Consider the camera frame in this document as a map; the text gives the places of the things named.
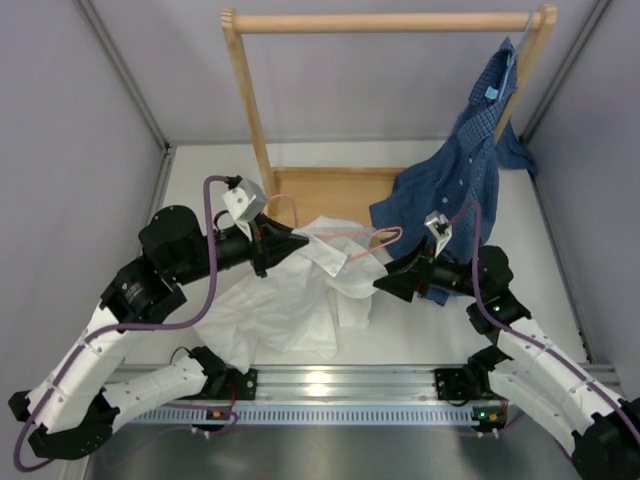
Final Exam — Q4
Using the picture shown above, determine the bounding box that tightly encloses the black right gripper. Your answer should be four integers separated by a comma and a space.
373, 235, 483, 302

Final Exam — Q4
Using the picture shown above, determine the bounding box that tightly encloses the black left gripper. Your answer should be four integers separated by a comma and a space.
171, 211, 308, 286

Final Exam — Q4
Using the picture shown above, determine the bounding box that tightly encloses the pink wire hanger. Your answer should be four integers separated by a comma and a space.
264, 193, 404, 263

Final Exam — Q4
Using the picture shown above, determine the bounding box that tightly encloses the white shirt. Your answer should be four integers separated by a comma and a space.
194, 216, 386, 372

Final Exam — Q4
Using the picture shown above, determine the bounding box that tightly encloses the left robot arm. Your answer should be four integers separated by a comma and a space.
9, 206, 309, 463

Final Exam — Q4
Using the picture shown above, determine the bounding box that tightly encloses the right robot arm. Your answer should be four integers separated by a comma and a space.
374, 241, 639, 479

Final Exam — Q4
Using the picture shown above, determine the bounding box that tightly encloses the blue checkered shirt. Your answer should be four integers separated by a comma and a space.
368, 37, 539, 307

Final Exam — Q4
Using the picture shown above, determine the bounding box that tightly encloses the wooden clothes rack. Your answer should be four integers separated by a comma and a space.
220, 3, 558, 231

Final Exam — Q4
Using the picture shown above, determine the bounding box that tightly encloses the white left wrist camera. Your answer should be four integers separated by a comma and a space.
222, 176, 267, 240

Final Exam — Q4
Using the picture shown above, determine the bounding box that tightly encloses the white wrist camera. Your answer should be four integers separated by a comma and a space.
424, 211, 453, 258
222, 176, 267, 240

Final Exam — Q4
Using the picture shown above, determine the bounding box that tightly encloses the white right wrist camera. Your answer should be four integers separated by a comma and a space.
424, 211, 453, 258

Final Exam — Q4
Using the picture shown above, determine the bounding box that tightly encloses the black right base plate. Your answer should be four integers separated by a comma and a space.
434, 367, 477, 407

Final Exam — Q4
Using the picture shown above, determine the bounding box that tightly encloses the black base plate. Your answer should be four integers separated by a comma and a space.
224, 368, 258, 401
434, 367, 477, 407

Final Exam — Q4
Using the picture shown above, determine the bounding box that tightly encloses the left aluminium frame post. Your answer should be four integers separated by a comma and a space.
73, 0, 174, 221

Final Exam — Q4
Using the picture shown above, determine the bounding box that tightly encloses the aluminium frame post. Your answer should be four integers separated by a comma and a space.
73, 0, 174, 221
519, 0, 621, 231

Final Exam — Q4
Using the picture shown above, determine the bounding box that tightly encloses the aluminium mounting rail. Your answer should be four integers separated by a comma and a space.
109, 363, 621, 402

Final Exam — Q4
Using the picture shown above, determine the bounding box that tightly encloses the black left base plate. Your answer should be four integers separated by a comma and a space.
224, 368, 258, 401

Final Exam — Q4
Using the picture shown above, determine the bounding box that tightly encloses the slotted grey cable duct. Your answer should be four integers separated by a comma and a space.
133, 403, 504, 427

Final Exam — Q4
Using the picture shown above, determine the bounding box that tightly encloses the light blue wire hanger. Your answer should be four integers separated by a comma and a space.
500, 10, 535, 95

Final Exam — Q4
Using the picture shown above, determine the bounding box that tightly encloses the right aluminium frame post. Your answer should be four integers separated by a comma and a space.
519, 0, 621, 231

